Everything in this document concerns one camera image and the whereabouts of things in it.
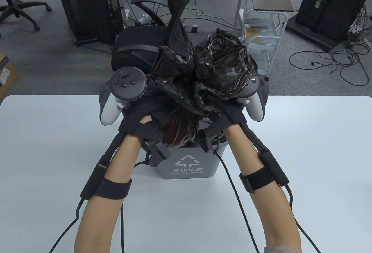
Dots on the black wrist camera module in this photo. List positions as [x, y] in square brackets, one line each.
[210, 138]
[158, 152]

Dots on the cardboard box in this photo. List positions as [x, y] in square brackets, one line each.
[7, 75]

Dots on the black mesh office chair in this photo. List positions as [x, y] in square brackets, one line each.
[136, 41]

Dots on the person's right forearm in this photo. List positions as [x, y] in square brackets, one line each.
[276, 215]

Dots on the white rolling cart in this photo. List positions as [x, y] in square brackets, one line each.
[263, 64]

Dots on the grey plastic trash bin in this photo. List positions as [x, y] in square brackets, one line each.
[162, 171]

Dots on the black computer tower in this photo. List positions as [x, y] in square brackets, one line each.
[87, 9]

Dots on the person's left forearm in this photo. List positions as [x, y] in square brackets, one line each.
[98, 221]

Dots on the person's right hand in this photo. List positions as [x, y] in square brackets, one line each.
[229, 116]

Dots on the black equipment cabinet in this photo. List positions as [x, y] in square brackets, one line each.
[328, 6]

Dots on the black garbage bag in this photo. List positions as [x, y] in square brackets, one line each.
[215, 67]

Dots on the white power strip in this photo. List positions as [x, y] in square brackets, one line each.
[143, 18]

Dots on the person's left hand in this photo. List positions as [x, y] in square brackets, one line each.
[139, 113]

